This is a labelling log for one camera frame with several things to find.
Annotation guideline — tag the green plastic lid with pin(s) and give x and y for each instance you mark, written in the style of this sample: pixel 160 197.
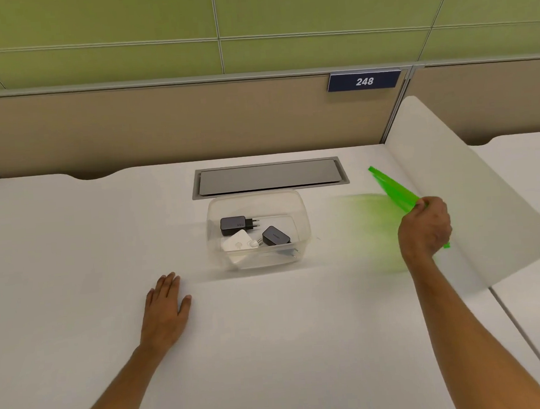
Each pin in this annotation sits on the green plastic lid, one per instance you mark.
pixel 393 189

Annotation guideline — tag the clear plastic container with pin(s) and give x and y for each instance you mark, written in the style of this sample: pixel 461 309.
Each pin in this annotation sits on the clear plastic container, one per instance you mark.
pixel 293 209

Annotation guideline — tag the blue number sign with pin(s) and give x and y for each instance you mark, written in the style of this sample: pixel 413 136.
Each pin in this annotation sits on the blue number sign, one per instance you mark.
pixel 364 81

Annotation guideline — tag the person's left hand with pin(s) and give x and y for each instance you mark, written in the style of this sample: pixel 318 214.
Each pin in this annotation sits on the person's left hand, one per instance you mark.
pixel 162 315

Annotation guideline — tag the person's left forearm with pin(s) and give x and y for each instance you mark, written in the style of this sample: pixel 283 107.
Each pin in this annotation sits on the person's left forearm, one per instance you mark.
pixel 113 397

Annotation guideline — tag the dark grey power adapter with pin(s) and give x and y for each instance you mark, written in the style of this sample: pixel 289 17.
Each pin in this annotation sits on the dark grey power adapter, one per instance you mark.
pixel 276 235

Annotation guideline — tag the person's right forearm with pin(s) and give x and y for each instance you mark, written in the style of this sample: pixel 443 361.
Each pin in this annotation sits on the person's right forearm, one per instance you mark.
pixel 473 344

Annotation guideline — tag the wide beige partition panel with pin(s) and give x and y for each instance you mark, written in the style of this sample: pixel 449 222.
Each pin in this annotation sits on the wide beige partition panel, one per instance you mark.
pixel 154 127

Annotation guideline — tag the person's right hand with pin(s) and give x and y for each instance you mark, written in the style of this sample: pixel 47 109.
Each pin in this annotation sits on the person's right hand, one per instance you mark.
pixel 426 230

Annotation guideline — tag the black charger with prongs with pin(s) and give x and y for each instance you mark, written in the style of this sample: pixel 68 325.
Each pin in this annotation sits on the black charger with prongs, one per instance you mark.
pixel 232 224

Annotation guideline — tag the white desk divider panel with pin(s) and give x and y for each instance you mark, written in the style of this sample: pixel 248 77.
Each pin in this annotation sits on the white desk divider panel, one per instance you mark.
pixel 472 188

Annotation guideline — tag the white power adapter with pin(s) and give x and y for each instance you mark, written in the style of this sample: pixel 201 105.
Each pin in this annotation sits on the white power adapter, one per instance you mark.
pixel 236 243

